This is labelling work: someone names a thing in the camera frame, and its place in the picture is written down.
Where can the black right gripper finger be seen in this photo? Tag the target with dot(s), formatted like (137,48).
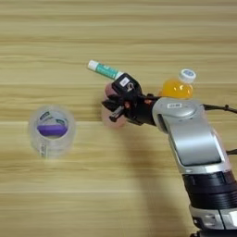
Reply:
(118,114)
(113,102)

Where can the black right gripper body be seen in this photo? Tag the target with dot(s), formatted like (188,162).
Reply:
(140,108)

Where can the pink plastic cup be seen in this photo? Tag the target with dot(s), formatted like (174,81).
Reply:
(107,89)

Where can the orange juice bottle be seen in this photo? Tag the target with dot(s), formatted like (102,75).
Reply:
(177,88)

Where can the clear packing tape roll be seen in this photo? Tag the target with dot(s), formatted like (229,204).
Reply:
(51,148)

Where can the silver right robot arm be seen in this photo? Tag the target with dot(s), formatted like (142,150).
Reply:
(194,139)

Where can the black box with white label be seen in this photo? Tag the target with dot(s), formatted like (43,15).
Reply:
(124,82)

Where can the green and white glue stick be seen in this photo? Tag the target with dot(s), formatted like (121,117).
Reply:
(105,70)

